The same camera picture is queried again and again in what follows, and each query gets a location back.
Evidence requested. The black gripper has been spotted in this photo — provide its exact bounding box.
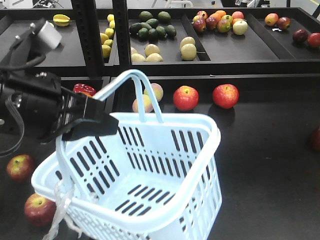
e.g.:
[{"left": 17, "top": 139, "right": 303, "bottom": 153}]
[{"left": 0, "top": 72, "right": 119, "bottom": 143}]

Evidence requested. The light blue plastic basket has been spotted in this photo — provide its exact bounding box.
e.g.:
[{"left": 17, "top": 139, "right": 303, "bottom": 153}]
[{"left": 30, "top": 69, "right": 223, "bottom": 240}]

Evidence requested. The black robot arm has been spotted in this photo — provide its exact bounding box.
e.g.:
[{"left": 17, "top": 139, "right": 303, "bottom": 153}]
[{"left": 0, "top": 36, "right": 119, "bottom": 145}]

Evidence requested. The red bell pepper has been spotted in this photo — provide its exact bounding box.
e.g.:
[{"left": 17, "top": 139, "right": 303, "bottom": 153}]
[{"left": 73, "top": 83, "right": 97, "bottom": 98}]

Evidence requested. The pale peach front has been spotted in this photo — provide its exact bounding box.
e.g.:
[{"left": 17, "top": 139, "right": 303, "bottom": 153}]
[{"left": 132, "top": 94, "right": 154, "bottom": 113}]

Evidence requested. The pale peach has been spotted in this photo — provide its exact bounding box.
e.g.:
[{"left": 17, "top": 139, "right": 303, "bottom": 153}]
[
  {"left": 132, "top": 94, "right": 154, "bottom": 113},
  {"left": 143, "top": 83, "right": 164, "bottom": 103}
]

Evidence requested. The pale peach back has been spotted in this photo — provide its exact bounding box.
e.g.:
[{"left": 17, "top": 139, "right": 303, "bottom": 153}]
[{"left": 143, "top": 83, "right": 164, "bottom": 103}]

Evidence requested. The yellow lemon front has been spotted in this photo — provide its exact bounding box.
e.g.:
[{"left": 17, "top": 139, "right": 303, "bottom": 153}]
[{"left": 101, "top": 44, "right": 112, "bottom": 59}]

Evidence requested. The yellow lemon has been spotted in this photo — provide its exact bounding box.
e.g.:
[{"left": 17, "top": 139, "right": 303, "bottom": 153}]
[
  {"left": 101, "top": 44, "right": 112, "bottom": 59},
  {"left": 99, "top": 32, "right": 109, "bottom": 45}
]

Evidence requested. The yellow lemon middle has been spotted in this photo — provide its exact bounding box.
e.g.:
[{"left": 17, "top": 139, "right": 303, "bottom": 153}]
[{"left": 99, "top": 32, "right": 109, "bottom": 45}]

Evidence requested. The red apple tray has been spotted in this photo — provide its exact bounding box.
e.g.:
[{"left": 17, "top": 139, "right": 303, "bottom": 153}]
[
  {"left": 212, "top": 84, "right": 240, "bottom": 109},
  {"left": 173, "top": 85, "right": 199, "bottom": 111}
]

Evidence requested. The red apple front middle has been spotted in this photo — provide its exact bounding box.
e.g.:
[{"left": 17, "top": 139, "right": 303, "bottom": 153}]
[{"left": 6, "top": 154, "right": 36, "bottom": 183}]

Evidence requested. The red apple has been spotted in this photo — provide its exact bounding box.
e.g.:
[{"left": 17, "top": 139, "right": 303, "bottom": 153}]
[
  {"left": 24, "top": 193, "right": 57, "bottom": 227},
  {"left": 6, "top": 154, "right": 36, "bottom": 183}
]

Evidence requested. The yellow starfruit top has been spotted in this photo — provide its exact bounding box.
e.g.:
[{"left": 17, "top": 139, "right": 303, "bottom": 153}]
[{"left": 53, "top": 14, "right": 71, "bottom": 27}]

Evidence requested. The red apple front right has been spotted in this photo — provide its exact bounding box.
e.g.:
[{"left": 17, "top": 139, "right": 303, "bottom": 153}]
[{"left": 24, "top": 193, "right": 57, "bottom": 227}]

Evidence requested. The black upright shelf post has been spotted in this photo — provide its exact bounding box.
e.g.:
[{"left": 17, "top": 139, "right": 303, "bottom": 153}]
[
  {"left": 71, "top": 0, "right": 105, "bottom": 77},
  {"left": 112, "top": 0, "right": 132, "bottom": 72}
]

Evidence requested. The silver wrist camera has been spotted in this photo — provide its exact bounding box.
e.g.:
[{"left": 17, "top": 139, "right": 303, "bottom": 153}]
[{"left": 30, "top": 18, "right": 62, "bottom": 53}]

